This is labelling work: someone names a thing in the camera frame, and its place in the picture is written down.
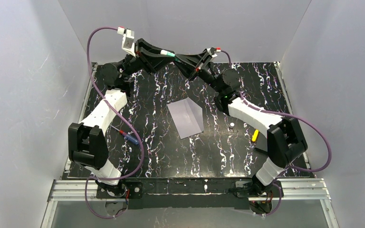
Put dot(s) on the aluminium frame rail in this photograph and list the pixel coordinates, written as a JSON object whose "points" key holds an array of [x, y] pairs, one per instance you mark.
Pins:
{"points": [[73, 204]]}

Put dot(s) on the yellow black screwdriver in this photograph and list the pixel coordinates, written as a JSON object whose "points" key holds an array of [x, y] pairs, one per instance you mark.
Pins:
{"points": [[255, 136]]}

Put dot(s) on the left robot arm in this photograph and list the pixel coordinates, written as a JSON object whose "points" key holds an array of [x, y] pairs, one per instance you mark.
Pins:
{"points": [[87, 144]]}

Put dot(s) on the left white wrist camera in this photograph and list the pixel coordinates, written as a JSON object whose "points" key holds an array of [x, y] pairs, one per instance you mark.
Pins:
{"points": [[128, 44]]}

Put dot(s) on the blue red screwdriver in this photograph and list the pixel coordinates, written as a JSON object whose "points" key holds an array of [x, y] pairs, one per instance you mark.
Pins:
{"points": [[127, 136]]}

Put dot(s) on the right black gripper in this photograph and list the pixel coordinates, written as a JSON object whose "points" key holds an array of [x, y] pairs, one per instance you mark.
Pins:
{"points": [[204, 61]]}

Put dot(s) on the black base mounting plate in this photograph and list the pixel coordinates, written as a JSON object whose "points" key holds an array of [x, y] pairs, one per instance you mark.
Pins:
{"points": [[237, 193]]}

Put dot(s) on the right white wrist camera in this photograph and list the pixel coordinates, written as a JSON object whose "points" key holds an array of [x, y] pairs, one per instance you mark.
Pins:
{"points": [[211, 54]]}

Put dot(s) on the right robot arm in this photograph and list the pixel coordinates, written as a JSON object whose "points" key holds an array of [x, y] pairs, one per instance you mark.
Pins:
{"points": [[285, 138]]}

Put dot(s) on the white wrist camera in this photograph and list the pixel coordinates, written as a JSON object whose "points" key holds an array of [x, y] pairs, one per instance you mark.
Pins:
{"points": [[211, 54], [128, 44]]}

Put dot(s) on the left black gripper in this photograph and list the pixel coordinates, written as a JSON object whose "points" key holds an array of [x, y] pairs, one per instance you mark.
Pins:
{"points": [[139, 54]]}

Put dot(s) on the lavender paper envelope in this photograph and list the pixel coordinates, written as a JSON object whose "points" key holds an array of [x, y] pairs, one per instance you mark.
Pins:
{"points": [[187, 117]]}

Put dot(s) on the white green glue stick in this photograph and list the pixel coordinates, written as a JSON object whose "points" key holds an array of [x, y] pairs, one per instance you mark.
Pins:
{"points": [[167, 53]]}

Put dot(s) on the black square pad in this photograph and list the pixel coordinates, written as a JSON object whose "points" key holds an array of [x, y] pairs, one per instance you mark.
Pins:
{"points": [[261, 144]]}

